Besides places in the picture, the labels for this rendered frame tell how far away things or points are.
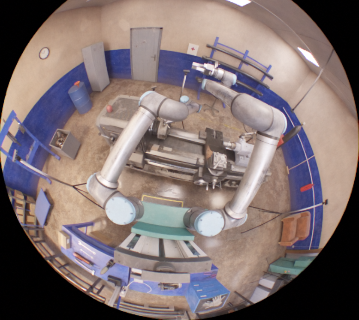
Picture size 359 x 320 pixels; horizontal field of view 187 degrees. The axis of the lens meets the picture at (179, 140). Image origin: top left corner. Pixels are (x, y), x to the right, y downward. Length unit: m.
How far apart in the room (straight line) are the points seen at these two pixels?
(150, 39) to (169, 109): 3.66
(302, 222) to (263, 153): 3.98
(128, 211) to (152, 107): 0.53
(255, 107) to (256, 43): 3.84
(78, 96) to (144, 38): 2.66
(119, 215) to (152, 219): 0.31
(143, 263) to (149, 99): 0.70
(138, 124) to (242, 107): 0.47
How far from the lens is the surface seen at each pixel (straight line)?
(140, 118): 0.56
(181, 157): 1.45
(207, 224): 0.63
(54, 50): 4.01
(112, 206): 0.61
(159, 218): 0.84
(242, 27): 4.03
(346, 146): 4.53
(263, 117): 0.43
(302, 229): 4.40
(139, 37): 4.24
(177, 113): 0.57
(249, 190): 0.57
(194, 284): 1.74
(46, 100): 3.87
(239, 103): 0.43
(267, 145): 0.50
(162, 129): 1.22
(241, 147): 1.55
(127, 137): 0.56
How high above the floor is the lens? 2.16
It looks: 57 degrees down
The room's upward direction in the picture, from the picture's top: 18 degrees clockwise
